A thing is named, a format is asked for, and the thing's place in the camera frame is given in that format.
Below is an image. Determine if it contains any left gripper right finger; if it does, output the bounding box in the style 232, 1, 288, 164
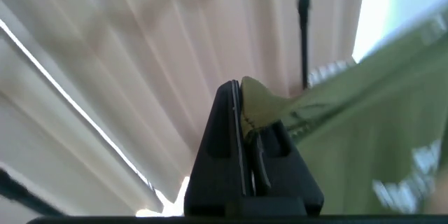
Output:
244, 120, 325, 217

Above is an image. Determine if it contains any black clothes rack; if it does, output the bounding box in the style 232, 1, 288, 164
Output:
0, 0, 312, 217

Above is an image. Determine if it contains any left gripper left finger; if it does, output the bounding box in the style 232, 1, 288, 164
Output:
183, 79, 248, 217

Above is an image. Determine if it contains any green printed shirt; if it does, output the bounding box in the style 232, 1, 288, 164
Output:
239, 0, 448, 216

